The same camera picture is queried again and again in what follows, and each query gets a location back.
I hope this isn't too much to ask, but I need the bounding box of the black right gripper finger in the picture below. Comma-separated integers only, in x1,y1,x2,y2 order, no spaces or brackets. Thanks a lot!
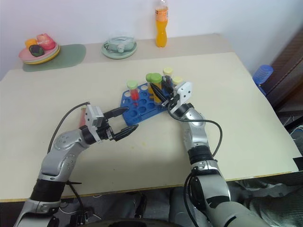
151,83,168,103
163,80,175,96

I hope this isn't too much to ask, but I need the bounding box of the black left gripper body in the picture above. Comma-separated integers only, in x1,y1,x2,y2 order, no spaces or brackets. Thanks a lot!
95,115,116,142

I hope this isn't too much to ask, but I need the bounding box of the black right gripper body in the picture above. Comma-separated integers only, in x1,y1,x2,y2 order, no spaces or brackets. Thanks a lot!
161,90,180,111

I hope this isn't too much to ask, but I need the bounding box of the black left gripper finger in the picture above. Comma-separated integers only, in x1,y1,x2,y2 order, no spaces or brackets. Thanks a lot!
113,124,139,142
103,107,130,118

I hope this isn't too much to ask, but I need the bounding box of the orange tube with green cap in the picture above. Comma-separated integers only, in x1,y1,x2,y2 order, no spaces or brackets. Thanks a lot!
145,72,163,104

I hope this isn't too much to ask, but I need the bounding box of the blue test tube rack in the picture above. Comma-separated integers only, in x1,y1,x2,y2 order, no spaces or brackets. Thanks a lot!
120,82,171,126

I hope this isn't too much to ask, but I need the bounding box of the loose red test tube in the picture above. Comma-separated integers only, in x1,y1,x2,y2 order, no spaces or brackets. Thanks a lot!
79,107,87,129

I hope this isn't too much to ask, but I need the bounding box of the tube with pale yellow cap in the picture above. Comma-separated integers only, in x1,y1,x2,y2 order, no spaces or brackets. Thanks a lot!
172,76,183,91

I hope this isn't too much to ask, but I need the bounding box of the dark red tube, yellow cap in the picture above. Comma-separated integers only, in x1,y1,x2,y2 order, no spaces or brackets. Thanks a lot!
162,67,174,93

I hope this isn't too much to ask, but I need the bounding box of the red tube with green cap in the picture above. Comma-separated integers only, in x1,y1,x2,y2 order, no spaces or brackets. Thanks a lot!
126,80,141,107

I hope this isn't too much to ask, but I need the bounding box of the pale green plate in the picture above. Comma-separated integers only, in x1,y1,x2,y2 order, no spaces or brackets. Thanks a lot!
101,39,138,60

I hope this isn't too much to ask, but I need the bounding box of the orange soda bottle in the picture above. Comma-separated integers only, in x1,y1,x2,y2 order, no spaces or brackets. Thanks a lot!
154,0,169,48

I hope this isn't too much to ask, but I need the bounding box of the green placemat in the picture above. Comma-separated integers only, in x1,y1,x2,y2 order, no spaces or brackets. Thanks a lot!
22,44,87,73

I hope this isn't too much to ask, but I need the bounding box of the stack of pastel plates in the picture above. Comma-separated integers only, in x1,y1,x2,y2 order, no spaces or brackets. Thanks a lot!
18,44,61,65

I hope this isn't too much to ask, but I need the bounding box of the blue ribbed plastic container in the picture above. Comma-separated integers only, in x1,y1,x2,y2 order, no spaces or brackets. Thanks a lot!
252,64,275,96

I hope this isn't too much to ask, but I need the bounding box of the pink toy peach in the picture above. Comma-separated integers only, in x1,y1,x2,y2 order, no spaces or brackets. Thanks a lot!
36,33,57,51

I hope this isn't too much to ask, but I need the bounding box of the dark purple toy fruit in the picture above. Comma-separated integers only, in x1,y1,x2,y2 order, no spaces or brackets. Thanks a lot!
28,44,45,57

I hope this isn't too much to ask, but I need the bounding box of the orange toy fruit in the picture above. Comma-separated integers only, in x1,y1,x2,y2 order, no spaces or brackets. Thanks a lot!
25,38,39,49

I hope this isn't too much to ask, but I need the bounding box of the dark brown wooden furniture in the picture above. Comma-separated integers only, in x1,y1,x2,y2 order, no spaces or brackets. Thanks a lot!
267,30,303,115

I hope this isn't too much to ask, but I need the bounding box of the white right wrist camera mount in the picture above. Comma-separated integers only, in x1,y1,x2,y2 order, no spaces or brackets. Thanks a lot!
170,80,194,114

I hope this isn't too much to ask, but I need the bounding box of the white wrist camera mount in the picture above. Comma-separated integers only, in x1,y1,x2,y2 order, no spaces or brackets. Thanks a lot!
84,104,105,143
170,80,194,114

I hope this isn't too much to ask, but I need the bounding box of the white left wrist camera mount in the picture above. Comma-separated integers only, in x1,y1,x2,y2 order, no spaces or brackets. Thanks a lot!
84,104,105,143

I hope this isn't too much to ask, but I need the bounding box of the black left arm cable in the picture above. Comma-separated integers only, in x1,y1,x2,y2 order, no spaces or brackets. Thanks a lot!
46,102,92,153

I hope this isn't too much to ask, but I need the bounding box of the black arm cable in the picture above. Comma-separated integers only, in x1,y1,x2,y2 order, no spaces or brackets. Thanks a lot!
46,102,92,153
167,107,223,157
183,172,198,227

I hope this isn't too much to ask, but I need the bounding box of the bagged cable in clear plastic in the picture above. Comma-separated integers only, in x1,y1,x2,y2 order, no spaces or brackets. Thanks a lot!
103,35,137,53

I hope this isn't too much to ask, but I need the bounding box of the black cable under table edge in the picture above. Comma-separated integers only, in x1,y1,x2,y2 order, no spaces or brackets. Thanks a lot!
65,180,85,215

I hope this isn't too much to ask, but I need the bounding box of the black right upper arm cable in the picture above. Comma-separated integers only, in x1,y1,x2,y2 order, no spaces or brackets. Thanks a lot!
183,172,198,227

